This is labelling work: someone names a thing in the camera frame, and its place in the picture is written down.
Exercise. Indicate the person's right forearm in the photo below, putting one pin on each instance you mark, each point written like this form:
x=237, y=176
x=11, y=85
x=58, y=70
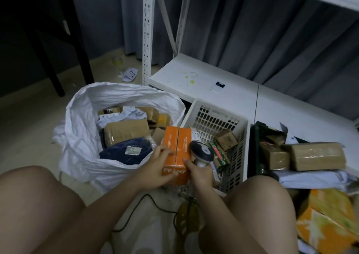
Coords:
x=224, y=223

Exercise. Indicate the dark blue bagged parcel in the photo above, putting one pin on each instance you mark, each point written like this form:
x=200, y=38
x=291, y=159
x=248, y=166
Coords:
x=123, y=152

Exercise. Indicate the person's left hand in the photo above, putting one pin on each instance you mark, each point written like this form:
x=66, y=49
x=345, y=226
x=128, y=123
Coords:
x=153, y=171

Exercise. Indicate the white metal shelf rack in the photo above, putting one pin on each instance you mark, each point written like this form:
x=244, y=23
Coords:
x=210, y=74

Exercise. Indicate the white paper slip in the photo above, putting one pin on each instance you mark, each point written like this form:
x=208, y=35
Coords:
x=130, y=74

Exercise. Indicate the yellow parcel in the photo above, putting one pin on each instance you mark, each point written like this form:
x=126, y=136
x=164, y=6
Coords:
x=163, y=120

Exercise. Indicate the person's leg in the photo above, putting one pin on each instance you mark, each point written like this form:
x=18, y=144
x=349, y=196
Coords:
x=30, y=206
x=263, y=209

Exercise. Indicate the person's left thumb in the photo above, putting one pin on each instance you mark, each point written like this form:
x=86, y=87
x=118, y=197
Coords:
x=171, y=176

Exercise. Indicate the person's right thumb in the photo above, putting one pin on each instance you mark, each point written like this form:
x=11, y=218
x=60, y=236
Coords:
x=188, y=163

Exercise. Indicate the white plastic basket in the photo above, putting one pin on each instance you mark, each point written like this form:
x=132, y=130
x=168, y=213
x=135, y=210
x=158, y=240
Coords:
x=213, y=116

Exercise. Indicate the grey curtain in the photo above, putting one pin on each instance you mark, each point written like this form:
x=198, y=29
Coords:
x=252, y=37

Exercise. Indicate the person's left forearm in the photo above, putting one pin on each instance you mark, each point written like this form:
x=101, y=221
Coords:
x=92, y=220

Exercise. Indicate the large white plastic bag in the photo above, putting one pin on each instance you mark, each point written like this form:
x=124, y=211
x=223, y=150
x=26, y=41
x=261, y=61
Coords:
x=81, y=138

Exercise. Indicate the square brown taped parcel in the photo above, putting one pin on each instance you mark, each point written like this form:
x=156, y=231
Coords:
x=274, y=157

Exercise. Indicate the large orange printed box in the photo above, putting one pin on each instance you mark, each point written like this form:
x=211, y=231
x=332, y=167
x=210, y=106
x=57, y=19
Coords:
x=328, y=223

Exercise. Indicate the orange cardboard box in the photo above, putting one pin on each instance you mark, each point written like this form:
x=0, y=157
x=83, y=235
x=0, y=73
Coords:
x=178, y=144

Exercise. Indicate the large brown taped parcel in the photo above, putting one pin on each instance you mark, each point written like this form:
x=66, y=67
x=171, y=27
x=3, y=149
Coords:
x=126, y=131

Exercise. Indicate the brown parcel with black label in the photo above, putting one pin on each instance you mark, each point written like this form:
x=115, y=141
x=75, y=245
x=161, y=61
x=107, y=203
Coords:
x=110, y=110

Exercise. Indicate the flat white bagged parcel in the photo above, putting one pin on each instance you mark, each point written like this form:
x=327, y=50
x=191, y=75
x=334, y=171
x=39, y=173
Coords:
x=311, y=179

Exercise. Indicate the green red box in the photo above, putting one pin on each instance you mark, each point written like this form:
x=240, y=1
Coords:
x=220, y=154

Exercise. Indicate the person's right leg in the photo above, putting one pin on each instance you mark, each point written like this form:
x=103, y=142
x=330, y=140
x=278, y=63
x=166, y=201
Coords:
x=263, y=209

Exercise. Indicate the long brown taped parcel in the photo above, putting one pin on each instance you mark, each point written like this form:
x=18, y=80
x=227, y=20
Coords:
x=317, y=157

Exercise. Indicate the yellow plastic item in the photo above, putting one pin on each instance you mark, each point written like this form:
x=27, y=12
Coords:
x=188, y=216

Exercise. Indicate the clear tape roll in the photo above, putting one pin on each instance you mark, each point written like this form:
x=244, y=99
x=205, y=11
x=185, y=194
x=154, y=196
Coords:
x=117, y=60

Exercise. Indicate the small plain brown parcel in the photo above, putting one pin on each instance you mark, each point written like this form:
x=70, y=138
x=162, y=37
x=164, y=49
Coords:
x=158, y=135

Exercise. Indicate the white black barcode scanner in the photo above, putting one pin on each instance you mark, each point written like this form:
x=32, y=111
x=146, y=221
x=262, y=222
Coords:
x=200, y=151

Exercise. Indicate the small brown cardboard box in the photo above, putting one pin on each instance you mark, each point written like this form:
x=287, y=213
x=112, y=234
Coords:
x=226, y=140

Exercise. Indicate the white grey bagged parcel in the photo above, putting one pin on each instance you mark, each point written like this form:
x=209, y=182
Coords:
x=123, y=115

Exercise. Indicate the black table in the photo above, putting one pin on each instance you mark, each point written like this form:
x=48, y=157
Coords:
x=77, y=37

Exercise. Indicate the white labelled parcel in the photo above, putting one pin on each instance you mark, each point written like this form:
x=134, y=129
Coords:
x=203, y=135

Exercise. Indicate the dark green plastic crate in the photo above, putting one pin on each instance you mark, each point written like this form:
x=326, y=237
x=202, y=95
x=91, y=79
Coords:
x=253, y=150

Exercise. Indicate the small brown taped parcel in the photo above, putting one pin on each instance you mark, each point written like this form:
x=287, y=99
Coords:
x=276, y=139

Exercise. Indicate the white sack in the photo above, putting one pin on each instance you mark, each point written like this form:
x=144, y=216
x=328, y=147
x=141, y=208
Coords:
x=151, y=228

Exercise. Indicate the person's right hand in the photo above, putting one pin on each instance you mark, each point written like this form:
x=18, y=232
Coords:
x=202, y=176

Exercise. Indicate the small black white label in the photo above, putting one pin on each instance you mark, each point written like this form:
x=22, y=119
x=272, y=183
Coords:
x=218, y=86

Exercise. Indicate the yellow paper scraps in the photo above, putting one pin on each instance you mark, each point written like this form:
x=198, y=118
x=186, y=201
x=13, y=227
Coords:
x=192, y=82

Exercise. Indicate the person's left leg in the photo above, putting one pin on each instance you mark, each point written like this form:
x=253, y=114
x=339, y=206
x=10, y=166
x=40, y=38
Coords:
x=30, y=206

